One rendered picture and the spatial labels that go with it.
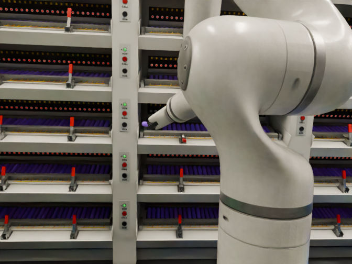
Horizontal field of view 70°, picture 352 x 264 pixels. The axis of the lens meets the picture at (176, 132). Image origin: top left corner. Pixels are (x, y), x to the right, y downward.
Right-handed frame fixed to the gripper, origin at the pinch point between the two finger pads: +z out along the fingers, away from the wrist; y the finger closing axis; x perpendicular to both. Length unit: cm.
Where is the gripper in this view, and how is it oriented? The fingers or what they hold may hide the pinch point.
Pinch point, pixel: (154, 122)
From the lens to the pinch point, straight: 89.4
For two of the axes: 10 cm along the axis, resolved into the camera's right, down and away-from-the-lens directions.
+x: 5.6, 8.2, 1.3
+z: -5.2, 2.2, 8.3
